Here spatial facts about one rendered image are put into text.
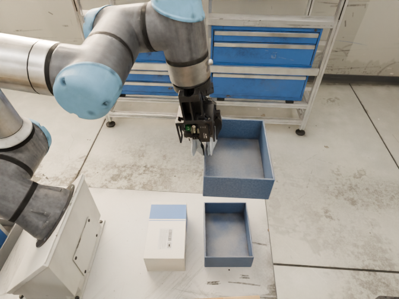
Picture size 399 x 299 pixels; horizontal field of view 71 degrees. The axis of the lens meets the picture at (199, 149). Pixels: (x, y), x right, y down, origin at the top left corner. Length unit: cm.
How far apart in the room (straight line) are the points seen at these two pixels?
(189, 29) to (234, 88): 178
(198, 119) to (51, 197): 49
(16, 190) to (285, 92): 191
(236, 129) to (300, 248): 123
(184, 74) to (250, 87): 176
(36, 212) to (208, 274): 52
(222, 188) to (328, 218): 149
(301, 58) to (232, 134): 148
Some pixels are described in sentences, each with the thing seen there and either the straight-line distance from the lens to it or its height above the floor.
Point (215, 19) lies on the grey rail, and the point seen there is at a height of 93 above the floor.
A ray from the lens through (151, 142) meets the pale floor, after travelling 237.
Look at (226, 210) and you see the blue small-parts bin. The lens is 104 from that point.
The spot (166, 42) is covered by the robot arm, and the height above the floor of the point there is 140.
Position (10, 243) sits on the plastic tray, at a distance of 116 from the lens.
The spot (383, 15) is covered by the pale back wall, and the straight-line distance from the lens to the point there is 324.
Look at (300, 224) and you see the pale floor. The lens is 196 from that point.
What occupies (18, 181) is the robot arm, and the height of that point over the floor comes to 103.
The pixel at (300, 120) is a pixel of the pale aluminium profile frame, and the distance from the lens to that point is 247.
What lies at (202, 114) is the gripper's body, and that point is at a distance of 53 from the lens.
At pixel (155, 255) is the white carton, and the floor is 79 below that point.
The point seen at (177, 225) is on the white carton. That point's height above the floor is 79.
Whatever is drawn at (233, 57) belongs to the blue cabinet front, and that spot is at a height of 66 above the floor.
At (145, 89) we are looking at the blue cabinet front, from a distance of 232.
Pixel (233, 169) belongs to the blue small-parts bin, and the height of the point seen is 107.
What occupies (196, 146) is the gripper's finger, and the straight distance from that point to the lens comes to 65.
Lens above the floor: 159
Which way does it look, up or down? 44 degrees down
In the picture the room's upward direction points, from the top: straight up
